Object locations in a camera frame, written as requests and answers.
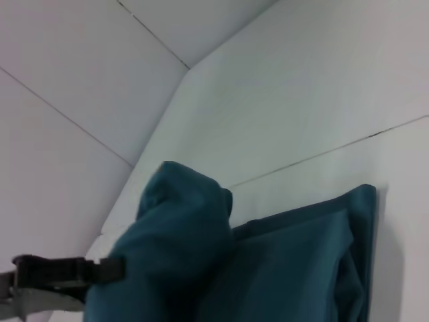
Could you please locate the teal FREE print t-shirt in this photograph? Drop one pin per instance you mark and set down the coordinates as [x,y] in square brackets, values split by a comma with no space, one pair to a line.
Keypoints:
[234,261]

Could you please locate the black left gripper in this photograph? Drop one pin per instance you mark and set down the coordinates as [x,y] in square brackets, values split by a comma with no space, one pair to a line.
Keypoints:
[50,275]

